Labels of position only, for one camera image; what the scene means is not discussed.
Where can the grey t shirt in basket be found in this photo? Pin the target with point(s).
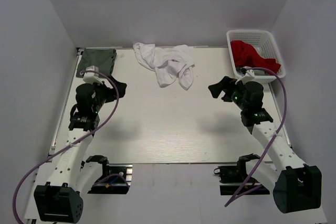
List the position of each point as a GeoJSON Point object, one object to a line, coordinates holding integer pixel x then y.
{"type": "Point", "coordinates": [257, 72]}

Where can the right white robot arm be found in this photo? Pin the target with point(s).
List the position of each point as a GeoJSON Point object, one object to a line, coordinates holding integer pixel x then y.
{"type": "Point", "coordinates": [294, 185]}

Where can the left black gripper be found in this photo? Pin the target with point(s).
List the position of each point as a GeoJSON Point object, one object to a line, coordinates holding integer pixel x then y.
{"type": "Point", "coordinates": [122, 87]}

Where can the white plastic basket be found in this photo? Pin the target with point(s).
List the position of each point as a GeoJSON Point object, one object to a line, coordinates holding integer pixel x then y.
{"type": "Point", "coordinates": [257, 38]}

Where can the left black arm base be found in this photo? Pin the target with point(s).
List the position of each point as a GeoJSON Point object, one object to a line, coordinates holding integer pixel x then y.
{"type": "Point", "coordinates": [114, 179]}

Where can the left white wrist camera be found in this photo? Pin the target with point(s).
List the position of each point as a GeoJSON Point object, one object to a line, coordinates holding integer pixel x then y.
{"type": "Point", "coordinates": [91, 75]}

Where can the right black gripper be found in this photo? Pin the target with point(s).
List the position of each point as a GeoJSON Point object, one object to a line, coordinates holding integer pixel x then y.
{"type": "Point", "coordinates": [216, 89]}

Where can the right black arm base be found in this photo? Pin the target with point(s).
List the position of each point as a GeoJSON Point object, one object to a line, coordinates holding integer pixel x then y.
{"type": "Point", "coordinates": [231, 176]}

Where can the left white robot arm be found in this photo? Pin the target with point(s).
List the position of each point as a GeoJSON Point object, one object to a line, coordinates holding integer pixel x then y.
{"type": "Point", "coordinates": [60, 198]}

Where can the red t shirt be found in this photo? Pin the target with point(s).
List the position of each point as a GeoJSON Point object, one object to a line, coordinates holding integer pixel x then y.
{"type": "Point", "coordinates": [244, 55]}

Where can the folded dark green t shirt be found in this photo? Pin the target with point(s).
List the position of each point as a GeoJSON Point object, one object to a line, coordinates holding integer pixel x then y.
{"type": "Point", "coordinates": [104, 59]}

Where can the white t shirt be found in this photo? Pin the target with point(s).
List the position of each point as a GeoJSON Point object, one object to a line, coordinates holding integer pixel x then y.
{"type": "Point", "coordinates": [169, 64]}

